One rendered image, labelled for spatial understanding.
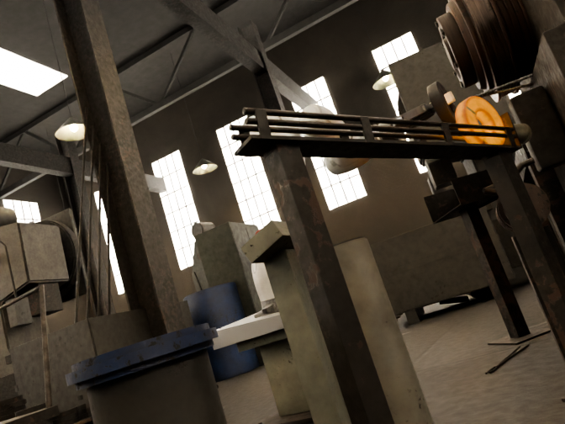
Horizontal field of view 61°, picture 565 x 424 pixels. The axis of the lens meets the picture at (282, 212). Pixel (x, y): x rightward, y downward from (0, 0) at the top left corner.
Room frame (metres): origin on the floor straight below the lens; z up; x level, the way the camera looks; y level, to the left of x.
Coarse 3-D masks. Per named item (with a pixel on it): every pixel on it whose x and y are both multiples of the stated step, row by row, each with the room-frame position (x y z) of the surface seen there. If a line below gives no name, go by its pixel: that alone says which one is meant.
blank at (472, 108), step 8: (464, 104) 1.18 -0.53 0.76; (472, 104) 1.19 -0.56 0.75; (480, 104) 1.22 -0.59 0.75; (488, 104) 1.24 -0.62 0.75; (456, 112) 1.20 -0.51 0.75; (464, 112) 1.17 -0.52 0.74; (472, 112) 1.19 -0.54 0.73; (480, 112) 1.22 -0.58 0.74; (488, 112) 1.23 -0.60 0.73; (496, 112) 1.25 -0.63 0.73; (456, 120) 1.19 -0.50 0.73; (464, 120) 1.17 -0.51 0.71; (472, 120) 1.18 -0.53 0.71; (480, 120) 1.25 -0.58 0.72; (488, 120) 1.24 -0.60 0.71; (496, 120) 1.24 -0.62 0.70; (464, 136) 1.19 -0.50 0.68; (472, 136) 1.18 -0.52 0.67; (496, 144) 1.21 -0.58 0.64
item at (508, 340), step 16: (464, 176) 2.05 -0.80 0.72; (480, 176) 2.06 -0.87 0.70; (448, 192) 2.31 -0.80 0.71; (464, 192) 2.04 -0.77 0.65; (480, 192) 2.06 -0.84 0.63; (432, 208) 2.29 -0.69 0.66; (448, 208) 2.31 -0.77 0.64; (464, 208) 2.13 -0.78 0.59; (464, 224) 2.18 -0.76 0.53; (480, 224) 2.13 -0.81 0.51; (480, 240) 2.12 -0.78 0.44; (480, 256) 2.16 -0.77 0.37; (496, 256) 2.14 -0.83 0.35; (496, 272) 2.13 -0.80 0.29; (496, 288) 2.14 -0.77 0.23; (512, 304) 2.13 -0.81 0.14; (512, 320) 2.12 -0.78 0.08; (512, 336) 2.16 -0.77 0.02; (528, 336) 2.10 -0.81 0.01
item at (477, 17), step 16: (464, 0) 1.43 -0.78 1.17; (480, 0) 1.42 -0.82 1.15; (480, 16) 1.43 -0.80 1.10; (480, 32) 1.43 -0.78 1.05; (496, 32) 1.43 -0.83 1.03; (496, 48) 1.46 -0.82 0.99; (496, 64) 1.50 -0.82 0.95; (512, 64) 1.50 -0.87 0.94; (496, 80) 1.53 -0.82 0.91; (512, 80) 1.56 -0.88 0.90; (496, 96) 1.66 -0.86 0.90
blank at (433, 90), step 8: (432, 88) 1.31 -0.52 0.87; (440, 88) 1.32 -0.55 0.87; (432, 96) 1.30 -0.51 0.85; (440, 96) 1.29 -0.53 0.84; (432, 104) 1.30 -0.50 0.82; (440, 104) 1.29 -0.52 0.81; (448, 104) 1.38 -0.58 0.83; (440, 112) 1.30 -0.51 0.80; (448, 112) 1.30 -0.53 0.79; (448, 120) 1.32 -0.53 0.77; (456, 128) 1.35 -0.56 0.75
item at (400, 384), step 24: (360, 240) 1.19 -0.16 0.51; (360, 264) 1.18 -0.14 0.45; (360, 288) 1.18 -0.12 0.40; (384, 288) 1.22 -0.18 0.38; (360, 312) 1.18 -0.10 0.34; (384, 312) 1.19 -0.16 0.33; (384, 336) 1.18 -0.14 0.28; (384, 360) 1.18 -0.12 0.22; (408, 360) 1.20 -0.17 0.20; (384, 384) 1.18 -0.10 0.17; (408, 384) 1.19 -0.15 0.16; (408, 408) 1.18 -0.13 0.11
